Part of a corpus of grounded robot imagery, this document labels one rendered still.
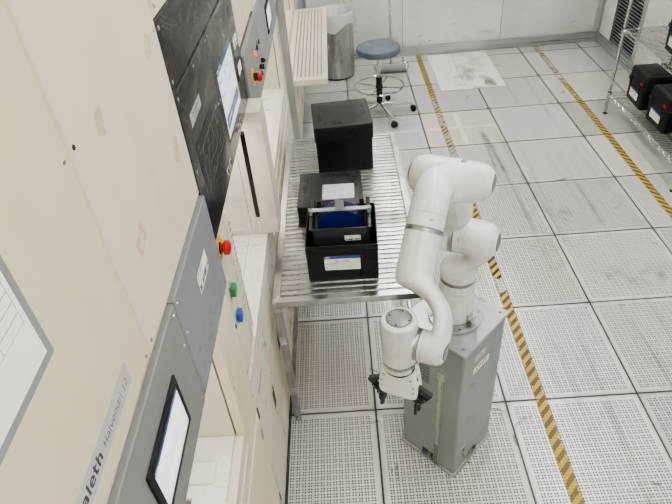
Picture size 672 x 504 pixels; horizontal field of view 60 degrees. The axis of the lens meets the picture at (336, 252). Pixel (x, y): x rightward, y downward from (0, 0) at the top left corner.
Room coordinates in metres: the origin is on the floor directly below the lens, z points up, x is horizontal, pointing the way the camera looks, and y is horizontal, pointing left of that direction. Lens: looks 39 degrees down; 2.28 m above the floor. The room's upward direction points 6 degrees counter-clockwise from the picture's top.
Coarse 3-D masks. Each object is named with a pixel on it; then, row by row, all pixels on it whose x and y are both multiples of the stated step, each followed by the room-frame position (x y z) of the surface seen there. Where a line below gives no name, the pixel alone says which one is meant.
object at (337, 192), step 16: (336, 192) 1.83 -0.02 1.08; (352, 192) 1.82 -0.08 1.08; (320, 208) 1.85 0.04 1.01; (336, 208) 1.82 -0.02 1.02; (352, 208) 1.83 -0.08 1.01; (368, 208) 1.82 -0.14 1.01; (368, 224) 1.75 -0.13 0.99; (320, 240) 1.74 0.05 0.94; (336, 240) 1.74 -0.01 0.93; (352, 240) 1.73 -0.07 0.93; (368, 240) 1.73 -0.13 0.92
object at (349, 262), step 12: (372, 204) 1.96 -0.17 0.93; (372, 216) 1.96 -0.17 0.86; (372, 228) 1.96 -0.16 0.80; (312, 240) 1.96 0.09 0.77; (372, 240) 1.92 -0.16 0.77; (312, 252) 1.71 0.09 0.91; (324, 252) 1.70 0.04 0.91; (336, 252) 1.70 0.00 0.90; (348, 252) 1.70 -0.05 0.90; (360, 252) 1.70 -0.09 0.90; (372, 252) 1.69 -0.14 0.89; (312, 264) 1.71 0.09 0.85; (324, 264) 1.71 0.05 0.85; (336, 264) 1.70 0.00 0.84; (348, 264) 1.70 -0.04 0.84; (360, 264) 1.70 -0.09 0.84; (372, 264) 1.69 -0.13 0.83; (312, 276) 1.71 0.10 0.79; (324, 276) 1.71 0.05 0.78; (336, 276) 1.70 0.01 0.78; (348, 276) 1.70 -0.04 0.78; (360, 276) 1.70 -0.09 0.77; (372, 276) 1.69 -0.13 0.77
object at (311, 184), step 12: (300, 180) 2.31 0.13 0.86; (312, 180) 2.29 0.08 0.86; (324, 180) 2.28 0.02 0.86; (336, 180) 2.27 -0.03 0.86; (348, 180) 2.26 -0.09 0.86; (360, 180) 2.26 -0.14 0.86; (300, 192) 2.20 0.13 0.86; (312, 192) 2.19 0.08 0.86; (360, 192) 2.16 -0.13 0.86; (300, 204) 2.11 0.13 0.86; (324, 204) 2.09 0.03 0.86; (300, 216) 2.08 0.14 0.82
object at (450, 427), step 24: (504, 312) 1.45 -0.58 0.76; (456, 336) 1.35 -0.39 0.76; (480, 336) 1.34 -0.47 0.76; (456, 360) 1.29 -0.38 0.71; (480, 360) 1.34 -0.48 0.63; (432, 384) 1.36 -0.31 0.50; (456, 384) 1.28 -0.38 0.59; (480, 384) 1.36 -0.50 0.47; (408, 408) 1.44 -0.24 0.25; (432, 408) 1.35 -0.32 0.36; (456, 408) 1.28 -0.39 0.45; (480, 408) 1.38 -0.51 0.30; (408, 432) 1.44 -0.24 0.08; (432, 432) 1.35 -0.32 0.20; (456, 432) 1.27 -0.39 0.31; (480, 432) 1.40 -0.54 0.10; (432, 456) 1.36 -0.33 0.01; (456, 456) 1.28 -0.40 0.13
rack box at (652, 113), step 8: (656, 88) 3.78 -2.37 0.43; (664, 88) 3.75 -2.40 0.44; (656, 96) 3.74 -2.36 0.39; (664, 96) 3.65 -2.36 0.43; (656, 104) 3.70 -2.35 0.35; (664, 104) 3.62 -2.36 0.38; (648, 112) 3.79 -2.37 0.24; (656, 112) 3.68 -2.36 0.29; (664, 112) 3.57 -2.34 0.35; (648, 120) 3.77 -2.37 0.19; (656, 120) 3.66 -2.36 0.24; (664, 120) 3.57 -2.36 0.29; (656, 128) 3.64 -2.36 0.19; (664, 128) 3.56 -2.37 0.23
